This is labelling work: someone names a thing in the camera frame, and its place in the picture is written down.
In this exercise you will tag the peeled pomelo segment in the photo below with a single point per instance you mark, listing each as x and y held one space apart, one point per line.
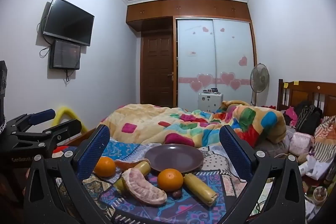
144 187

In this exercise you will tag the standing electric fan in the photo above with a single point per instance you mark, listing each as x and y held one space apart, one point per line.
259 77

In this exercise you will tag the black flat television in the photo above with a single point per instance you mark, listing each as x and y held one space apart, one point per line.
68 20

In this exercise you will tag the striped cloth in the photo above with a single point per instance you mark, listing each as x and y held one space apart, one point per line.
325 140

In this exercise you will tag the wooden bed headboard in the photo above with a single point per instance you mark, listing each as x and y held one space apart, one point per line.
302 87

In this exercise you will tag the white plastic bag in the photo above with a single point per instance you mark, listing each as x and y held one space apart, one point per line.
315 167

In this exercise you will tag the large orange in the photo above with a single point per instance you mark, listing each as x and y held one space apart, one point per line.
170 180
105 166

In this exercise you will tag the dark purple plate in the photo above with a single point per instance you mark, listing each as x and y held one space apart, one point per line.
173 158

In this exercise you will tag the small white cabinet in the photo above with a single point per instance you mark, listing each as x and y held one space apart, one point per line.
210 102

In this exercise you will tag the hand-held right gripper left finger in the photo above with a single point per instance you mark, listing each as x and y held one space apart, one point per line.
94 150

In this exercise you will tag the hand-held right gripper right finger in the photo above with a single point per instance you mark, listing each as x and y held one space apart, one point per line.
236 153

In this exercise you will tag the bread slice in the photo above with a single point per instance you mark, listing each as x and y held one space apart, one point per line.
126 164

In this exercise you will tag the brown wooden door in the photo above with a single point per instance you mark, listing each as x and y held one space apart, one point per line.
157 69

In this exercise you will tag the patterned bed sheet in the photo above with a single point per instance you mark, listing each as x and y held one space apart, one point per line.
183 213

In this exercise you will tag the small dark red fruit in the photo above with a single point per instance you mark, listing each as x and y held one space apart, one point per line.
176 193

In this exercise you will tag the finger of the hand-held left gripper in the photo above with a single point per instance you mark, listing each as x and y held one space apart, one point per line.
42 115
68 127

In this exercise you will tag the small black wall monitor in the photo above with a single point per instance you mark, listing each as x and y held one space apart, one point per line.
64 54

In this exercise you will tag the pink quilted pouch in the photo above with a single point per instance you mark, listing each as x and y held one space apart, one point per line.
302 141

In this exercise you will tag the colourful patchwork blanket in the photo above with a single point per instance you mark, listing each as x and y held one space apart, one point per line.
147 116

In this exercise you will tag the wooden wardrobe with frosted doors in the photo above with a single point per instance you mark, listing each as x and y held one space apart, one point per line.
194 7

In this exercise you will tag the black bag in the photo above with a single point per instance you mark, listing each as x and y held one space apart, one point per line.
309 116

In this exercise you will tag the yellow foam tube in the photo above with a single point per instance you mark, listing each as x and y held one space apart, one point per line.
69 112

